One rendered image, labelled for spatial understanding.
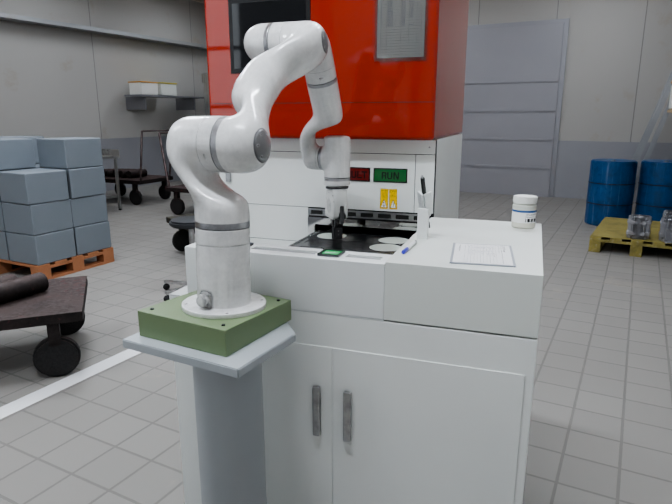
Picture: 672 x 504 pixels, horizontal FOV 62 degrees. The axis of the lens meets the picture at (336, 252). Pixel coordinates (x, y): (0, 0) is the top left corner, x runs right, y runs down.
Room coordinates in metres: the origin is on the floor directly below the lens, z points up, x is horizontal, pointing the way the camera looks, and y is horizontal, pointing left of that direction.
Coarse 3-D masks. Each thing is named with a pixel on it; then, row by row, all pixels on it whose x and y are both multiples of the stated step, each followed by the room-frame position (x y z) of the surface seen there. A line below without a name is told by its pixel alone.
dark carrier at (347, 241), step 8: (320, 232) 1.91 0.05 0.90; (328, 232) 1.91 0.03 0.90; (304, 240) 1.78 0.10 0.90; (312, 240) 1.79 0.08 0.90; (320, 240) 1.79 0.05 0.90; (328, 240) 1.79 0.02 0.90; (336, 240) 1.78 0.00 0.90; (344, 240) 1.78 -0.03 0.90; (352, 240) 1.78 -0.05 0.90; (360, 240) 1.79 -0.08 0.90; (368, 240) 1.78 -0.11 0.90; (376, 240) 1.78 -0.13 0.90; (320, 248) 1.67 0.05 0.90; (328, 248) 1.67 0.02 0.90; (336, 248) 1.67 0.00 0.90; (344, 248) 1.67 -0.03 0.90; (352, 248) 1.67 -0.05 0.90; (360, 248) 1.67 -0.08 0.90; (368, 248) 1.67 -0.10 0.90
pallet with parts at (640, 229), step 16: (608, 224) 5.86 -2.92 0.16; (624, 224) 5.86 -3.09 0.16; (640, 224) 5.13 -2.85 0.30; (656, 224) 5.86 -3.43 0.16; (592, 240) 5.28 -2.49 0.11; (608, 240) 5.21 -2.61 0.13; (624, 240) 5.21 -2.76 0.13; (640, 240) 5.08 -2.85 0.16; (656, 240) 5.08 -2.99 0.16; (640, 256) 5.06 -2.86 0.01
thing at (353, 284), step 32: (192, 256) 1.44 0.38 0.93; (256, 256) 1.37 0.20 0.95; (288, 256) 1.34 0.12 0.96; (320, 256) 1.33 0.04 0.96; (352, 256) 1.35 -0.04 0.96; (384, 256) 1.33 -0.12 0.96; (192, 288) 1.44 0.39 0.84; (256, 288) 1.37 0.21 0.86; (288, 288) 1.34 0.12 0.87; (320, 288) 1.32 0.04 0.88; (352, 288) 1.29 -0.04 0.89
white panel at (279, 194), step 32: (288, 160) 2.02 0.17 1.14; (352, 160) 1.94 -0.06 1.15; (384, 160) 1.91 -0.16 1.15; (416, 160) 1.87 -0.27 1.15; (256, 192) 2.07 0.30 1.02; (288, 192) 2.03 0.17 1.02; (320, 192) 1.98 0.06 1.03; (352, 192) 1.94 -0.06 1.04; (416, 192) 1.87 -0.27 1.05; (256, 224) 2.07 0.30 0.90; (288, 224) 2.03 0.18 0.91
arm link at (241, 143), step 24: (288, 24) 1.47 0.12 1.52; (312, 24) 1.44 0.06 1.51; (288, 48) 1.39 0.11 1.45; (312, 48) 1.42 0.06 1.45; (264, 72) 1.34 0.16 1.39; (288, 72) 1.40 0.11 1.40; (240, 96) 1.27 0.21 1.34; (264, 96) 1.29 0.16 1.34; (240, 120) 1.17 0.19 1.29; (264, 120) 1.22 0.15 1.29; (216, 144) 1.15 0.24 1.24; (240, 144) 1.14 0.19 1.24; (264, 144) 1.17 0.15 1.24; (240, 168) 1.16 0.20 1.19
